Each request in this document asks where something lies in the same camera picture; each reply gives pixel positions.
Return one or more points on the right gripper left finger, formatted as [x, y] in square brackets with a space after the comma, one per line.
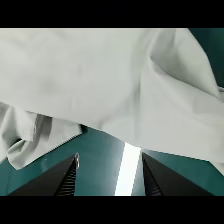
[56, 181]

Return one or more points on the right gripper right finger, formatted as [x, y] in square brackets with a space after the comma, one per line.
[166, 181]

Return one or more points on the white shirt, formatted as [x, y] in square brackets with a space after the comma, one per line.
[110, 80]

